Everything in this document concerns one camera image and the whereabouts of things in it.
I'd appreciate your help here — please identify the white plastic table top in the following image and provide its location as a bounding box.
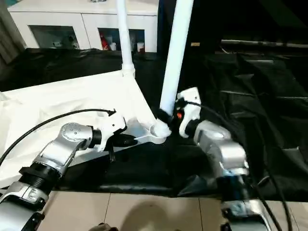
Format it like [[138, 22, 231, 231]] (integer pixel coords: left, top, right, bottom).
[[0, 69, 173, 190]]

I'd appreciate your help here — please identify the white plastic table leg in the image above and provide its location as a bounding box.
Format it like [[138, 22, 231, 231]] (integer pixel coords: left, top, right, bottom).
[[116, 0, 136, 77], [151, 0, 194, 139]]

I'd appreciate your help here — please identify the dark shoe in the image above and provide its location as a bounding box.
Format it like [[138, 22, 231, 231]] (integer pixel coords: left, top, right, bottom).
[[89, 223, 118, 231]]

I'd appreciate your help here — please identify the black work mat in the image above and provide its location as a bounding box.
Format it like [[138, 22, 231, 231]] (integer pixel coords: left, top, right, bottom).
[[0, 47, 308, 203]]

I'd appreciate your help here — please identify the white glass door cabinet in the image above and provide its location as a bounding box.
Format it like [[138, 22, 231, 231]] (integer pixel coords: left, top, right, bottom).
[[7, 0, 159, 52]]

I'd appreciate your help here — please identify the grey curtain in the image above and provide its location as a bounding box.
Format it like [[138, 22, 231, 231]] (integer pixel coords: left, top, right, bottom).
[[0, 0, 26, 64]]

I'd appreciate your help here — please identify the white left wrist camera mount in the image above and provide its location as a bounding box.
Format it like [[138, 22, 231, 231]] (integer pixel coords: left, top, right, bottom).
[[95, 109, 128, 152]]

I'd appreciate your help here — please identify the black left wrist camera cable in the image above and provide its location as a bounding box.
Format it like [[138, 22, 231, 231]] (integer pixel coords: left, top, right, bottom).
[[0, 108, 117, 164]]

